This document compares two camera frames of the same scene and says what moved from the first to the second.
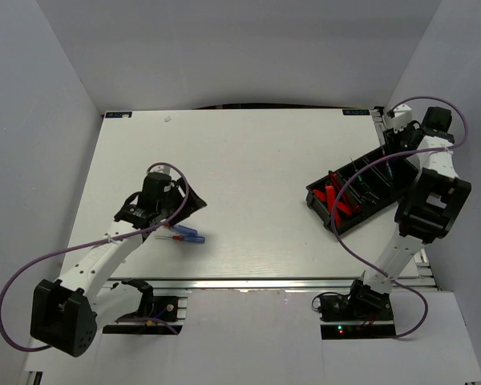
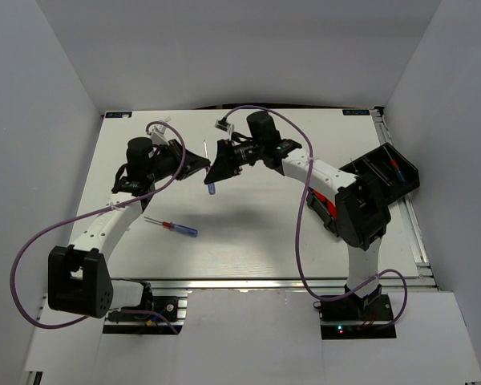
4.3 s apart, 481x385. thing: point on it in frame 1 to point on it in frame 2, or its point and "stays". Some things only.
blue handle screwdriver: x=181 y=228 stays
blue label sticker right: x=356 y=111 stays
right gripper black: x=391 y=139 to x=226 y=164
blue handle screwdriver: x=189 y=239 to x=211 y=187
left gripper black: x=194 y=204 to x=192 y=164
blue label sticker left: x=118 y=114 stays
